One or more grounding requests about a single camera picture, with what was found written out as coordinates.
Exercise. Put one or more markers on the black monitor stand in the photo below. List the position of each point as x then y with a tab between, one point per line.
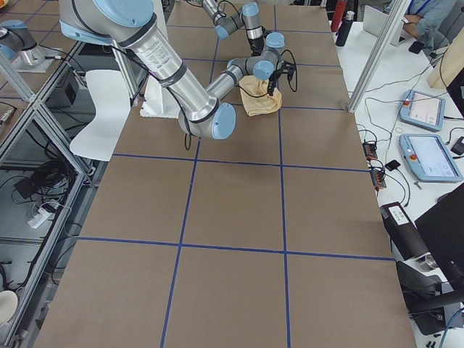
431	270

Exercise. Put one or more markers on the cream long-sleeve graphic shirt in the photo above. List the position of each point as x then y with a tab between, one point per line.
255	97

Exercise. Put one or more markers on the upper blue teach pendant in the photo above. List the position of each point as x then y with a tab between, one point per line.
422	110

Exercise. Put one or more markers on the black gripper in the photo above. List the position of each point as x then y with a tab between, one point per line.
256	45
273	77

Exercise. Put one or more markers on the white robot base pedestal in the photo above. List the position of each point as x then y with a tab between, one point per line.
158	102

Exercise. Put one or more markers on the person in blue shirt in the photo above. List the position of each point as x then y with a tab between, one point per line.
424	19

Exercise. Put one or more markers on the white power strip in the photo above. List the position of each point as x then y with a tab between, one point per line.
42	215

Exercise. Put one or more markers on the red water bottle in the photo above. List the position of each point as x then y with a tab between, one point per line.
337	15

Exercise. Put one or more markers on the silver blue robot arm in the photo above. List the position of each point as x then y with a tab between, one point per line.
133	25
247	17

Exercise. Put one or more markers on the blue teach pendant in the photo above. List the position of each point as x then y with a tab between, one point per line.
429	159
422	110

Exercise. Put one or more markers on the white plastic chair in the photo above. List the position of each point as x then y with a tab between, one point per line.
112	102

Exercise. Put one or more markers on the aluminium frame post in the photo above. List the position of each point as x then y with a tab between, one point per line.
393	21

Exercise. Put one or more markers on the black water bottle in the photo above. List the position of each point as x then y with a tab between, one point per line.
344	29

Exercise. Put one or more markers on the lower blue teach pendant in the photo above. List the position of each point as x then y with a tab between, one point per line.
429	159

